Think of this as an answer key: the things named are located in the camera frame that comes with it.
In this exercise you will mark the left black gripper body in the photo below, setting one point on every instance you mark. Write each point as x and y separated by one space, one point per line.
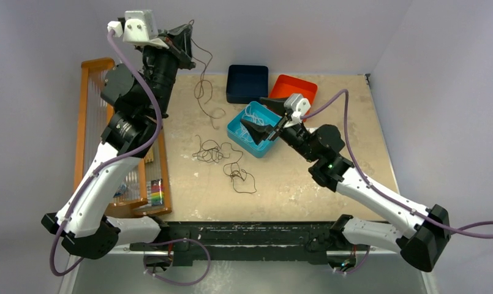
179 56

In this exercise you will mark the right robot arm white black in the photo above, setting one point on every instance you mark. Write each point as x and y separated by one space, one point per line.
414 231

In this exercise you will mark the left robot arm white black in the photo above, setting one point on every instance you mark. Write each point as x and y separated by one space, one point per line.
139 99

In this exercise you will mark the small wooden block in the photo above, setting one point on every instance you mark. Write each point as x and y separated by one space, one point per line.
149 157

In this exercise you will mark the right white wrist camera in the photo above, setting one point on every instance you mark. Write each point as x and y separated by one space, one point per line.
296 106

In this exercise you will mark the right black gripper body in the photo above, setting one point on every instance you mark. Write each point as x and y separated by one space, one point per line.
289 133

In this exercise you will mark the rainbow coloured marker pack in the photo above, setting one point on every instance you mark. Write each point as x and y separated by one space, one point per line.
155 192

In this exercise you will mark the orange square bin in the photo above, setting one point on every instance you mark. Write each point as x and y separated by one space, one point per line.
286 85

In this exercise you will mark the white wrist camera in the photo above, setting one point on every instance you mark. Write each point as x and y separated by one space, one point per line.
138 27
296 106

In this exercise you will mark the light blue square bin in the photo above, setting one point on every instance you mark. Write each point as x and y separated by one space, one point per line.
258 114

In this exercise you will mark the wooden tiered shelf rack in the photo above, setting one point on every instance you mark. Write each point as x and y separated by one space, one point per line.
131 198

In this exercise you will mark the dark navy square bin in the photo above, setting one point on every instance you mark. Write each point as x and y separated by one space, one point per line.
246 83

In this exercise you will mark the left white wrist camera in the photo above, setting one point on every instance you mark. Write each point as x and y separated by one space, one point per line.
138 27

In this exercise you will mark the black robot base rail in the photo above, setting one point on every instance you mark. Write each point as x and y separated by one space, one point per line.
316 242

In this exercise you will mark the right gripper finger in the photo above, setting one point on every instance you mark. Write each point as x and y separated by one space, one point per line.
257 132
276 105

